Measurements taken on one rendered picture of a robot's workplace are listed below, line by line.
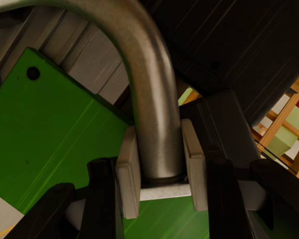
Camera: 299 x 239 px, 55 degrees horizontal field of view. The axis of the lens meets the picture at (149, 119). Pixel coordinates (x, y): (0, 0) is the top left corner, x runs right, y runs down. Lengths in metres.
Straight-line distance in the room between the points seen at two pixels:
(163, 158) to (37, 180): 0.11
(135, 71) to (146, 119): 0.03
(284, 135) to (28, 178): 3.35
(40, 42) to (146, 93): 0.11
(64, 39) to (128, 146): 0.12
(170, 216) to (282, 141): 3.24
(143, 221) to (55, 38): 0.16
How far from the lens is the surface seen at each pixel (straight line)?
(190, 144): 0.15
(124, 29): 0.18
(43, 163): 0.24
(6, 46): 0.26
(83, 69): 0.67
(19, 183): 0.26
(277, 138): 3.45
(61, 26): 0.25
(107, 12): 0.18
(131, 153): 0.15
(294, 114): 3.78
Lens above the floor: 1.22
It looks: 13 degrees down
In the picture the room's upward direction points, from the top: 130 degrees clockwise
